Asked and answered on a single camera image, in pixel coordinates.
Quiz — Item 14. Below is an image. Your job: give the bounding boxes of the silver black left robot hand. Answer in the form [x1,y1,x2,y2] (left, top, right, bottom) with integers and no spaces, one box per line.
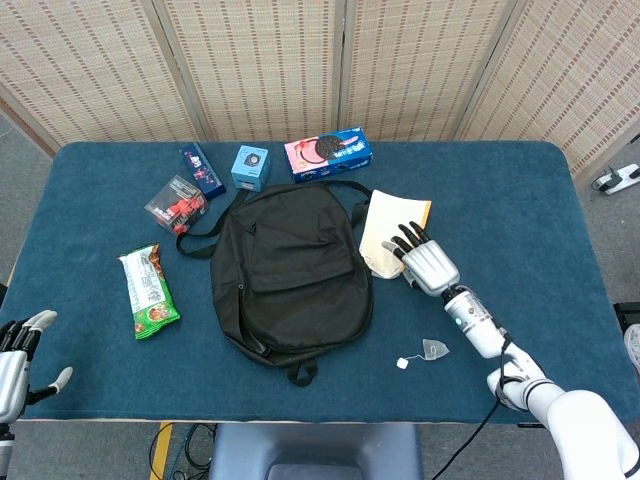
[0,309,74,425]

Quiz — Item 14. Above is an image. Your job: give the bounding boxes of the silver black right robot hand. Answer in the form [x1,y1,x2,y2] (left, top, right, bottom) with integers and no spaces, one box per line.
[382,220,461,297]

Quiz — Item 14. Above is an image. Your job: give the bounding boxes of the white notebook yellow spine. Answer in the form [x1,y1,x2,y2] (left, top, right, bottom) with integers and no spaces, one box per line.
[358,188,433,280]

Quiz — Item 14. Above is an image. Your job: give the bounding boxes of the black fabric backpack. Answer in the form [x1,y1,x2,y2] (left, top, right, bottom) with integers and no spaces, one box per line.
[175,180,375,388]

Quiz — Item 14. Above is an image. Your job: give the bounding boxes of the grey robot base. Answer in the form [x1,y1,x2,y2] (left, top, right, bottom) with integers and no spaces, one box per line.
[208,423,425,480]

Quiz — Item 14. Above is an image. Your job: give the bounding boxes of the blue velvet tablecloth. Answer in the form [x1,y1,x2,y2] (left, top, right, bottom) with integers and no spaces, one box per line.
[0,140,626,425]

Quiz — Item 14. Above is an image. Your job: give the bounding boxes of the grey tea bag with tag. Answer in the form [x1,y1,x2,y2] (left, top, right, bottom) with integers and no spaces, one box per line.
[396,338,450,371]

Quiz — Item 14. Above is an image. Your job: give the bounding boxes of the blue pink cookie box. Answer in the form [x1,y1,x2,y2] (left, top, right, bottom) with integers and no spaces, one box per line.
[283,128,375,184]

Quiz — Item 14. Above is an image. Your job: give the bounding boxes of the green white snack packet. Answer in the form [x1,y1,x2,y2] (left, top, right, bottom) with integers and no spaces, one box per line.
[117,243,181,341]

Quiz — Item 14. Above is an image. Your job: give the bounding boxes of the woven bamboo screen panel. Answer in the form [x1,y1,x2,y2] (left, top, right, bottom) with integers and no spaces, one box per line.
[457,0,640,181]
[342,0,519,144]
[0,0,209,156]
[152,0,346,144]

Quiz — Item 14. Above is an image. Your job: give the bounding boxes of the white floor stand foot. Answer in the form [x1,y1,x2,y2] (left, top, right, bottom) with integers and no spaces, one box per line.
[592,164,640,196]

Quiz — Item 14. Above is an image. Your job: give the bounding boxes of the light blue cube box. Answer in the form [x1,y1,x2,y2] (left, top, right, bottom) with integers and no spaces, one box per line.
[230,144,272,193]

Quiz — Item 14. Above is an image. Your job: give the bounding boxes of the black box on floor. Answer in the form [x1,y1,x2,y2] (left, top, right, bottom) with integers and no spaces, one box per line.
[613,301,640,329]

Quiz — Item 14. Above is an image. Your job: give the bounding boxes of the clear box with red toy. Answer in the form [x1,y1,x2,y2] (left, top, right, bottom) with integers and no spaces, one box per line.
[144,174,209,236]

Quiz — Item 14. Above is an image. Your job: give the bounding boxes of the dark blue small box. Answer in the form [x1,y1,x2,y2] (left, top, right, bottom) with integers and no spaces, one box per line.
[178,142,228,201]

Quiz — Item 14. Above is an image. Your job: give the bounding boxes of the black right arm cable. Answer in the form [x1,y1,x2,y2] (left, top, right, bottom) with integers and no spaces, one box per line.
[432,327,516,480]

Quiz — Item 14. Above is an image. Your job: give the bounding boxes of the black floor cables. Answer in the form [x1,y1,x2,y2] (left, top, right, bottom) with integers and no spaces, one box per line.
[149,422,219,480]

